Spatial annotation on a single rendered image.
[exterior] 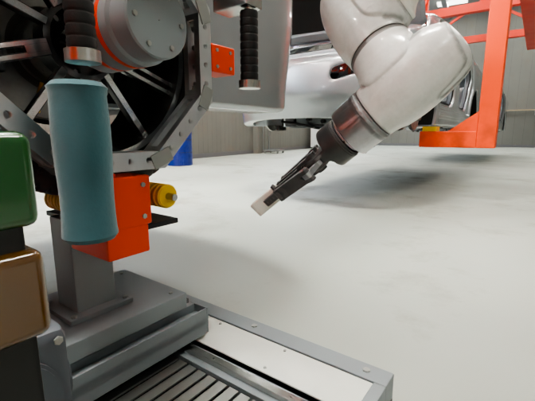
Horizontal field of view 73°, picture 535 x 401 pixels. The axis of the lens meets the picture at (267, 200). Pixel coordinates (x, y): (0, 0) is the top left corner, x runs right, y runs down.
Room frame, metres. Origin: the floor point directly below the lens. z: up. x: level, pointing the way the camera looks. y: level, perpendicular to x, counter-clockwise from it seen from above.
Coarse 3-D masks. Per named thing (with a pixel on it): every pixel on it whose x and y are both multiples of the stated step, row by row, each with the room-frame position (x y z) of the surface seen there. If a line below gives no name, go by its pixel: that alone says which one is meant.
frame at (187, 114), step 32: (192, 0) 0.92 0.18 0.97; (192, 32) 0.98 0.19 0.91; (192, 64) 0.97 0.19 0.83; (0, 96) 0.59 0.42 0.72; (192, 96) 0.95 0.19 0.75; (0, 128) 0.62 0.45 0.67; (32, 128) 0.62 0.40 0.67; (160, 128) 0.90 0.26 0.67; (192, 128) 0.91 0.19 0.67; (128, 160) 0.81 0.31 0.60; (160, 160) 0.83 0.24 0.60
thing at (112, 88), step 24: (0, 0) 0.70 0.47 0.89; (48, 0) 0.76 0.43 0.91; (48, 24) 0.76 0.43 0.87; (0, 48) 0.69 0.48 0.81; (24, 48) 0.72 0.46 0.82; (48, 48) 0.75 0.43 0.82; (72, 72) 0.79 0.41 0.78; (96, 72) 0.87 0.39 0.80; (144, 72) 0.93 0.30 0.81; (168, 72) 1.02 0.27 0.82; (120, 96) 0.87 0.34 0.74; (144, 96) 1.06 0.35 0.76; (168, 96) 0.99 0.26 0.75; (120, 120) 1.06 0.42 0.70; (144, 120) 0.99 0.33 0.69; (120, 144) 0.91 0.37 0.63; (144, 144) 0.90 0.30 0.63
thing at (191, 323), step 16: (192, 304) 0.99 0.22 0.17; (160, 320) 0.90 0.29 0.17; (176, 320) 0.93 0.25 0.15; (192, 320) 0.92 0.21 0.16; (208, 320) 0.96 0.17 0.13; (128, 336) 0.82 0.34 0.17; (144, 336) 0.85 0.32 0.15; (160, 336) 0.83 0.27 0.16; (176, 336) 0.87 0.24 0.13; (192, 336) 0.91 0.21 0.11; (96, 352) 0.75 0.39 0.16; (112, 352) 0.78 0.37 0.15; (128, 352) 0.76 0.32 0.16; (144, 352) 0.79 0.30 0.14; (160, 352) 0.83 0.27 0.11; (80, 368) 0.72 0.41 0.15; (96, 368) 0.70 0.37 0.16; (112, 368) 0.73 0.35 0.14; (128, 368) 0.76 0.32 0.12; (144, 368) 0.79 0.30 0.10; (80, 384) 0.67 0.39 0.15; (96, 384) 0.70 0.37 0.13; (112, 384) 0.72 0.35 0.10; (80, 400) 0.67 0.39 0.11
